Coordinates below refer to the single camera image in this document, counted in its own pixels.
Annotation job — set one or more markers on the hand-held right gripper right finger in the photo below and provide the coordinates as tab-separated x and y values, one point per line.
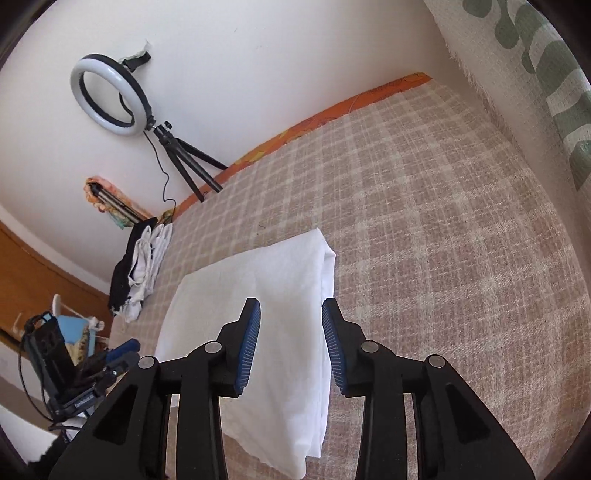
334	350

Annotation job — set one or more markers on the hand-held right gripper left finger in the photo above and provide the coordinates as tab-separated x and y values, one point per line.
247	350

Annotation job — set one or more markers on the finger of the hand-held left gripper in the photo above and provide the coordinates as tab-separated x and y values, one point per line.
124	347
121	364

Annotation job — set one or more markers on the white t-shirt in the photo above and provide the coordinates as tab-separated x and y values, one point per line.
277	277

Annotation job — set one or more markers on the pile of white clothes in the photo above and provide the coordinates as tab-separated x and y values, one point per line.
143	267

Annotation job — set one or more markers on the light blue patterned item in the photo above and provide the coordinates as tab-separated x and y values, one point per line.
76	332

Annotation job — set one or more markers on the white plastic rack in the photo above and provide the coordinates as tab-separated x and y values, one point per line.
57	302

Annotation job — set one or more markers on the black garment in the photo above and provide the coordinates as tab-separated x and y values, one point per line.
122	277

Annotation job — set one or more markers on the beige plaid blanket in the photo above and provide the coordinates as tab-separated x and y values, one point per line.
415	230

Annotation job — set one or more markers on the black mini tripod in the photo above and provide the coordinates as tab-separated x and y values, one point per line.
184	159

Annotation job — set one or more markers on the orange patterned bed sheet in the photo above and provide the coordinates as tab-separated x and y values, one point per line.
323	117

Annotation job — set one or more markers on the black phone holder clip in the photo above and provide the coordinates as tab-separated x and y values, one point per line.
136	59

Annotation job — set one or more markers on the green leaf patterned blanket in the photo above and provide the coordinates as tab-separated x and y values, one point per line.
531	46

